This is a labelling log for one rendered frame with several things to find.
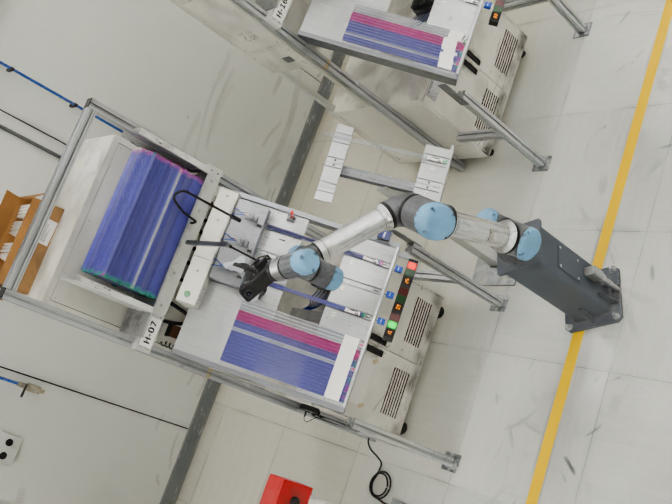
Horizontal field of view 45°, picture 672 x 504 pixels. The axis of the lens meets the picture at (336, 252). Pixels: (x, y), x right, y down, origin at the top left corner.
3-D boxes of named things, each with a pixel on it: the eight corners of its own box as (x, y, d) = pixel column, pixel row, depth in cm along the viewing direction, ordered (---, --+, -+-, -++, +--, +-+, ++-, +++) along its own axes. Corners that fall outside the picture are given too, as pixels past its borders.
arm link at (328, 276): (331, 261, 251) (304, 249, 245) (349, 273, 242) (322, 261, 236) (319, 283, 252) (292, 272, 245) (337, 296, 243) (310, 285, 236)
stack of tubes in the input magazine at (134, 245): (205, 179, 316) (147, 146, 300) (155, 300, 305) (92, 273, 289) (189, 180, 326) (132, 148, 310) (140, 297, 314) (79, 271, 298)
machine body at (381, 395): (452, 302, 389) (365, 250, 352) (407, 443, 373) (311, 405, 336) (363, 291, 439) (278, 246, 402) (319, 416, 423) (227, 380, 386)
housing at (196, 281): (245, 203, 337) (239, 192, 323) (201, 313, 325) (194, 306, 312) (227, 197, 338) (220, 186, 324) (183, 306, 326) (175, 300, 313)
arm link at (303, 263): (320, 278, 234) (298, 268, 229) (296, 284, 242) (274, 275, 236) (324, 252, 236) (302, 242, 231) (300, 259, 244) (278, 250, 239)
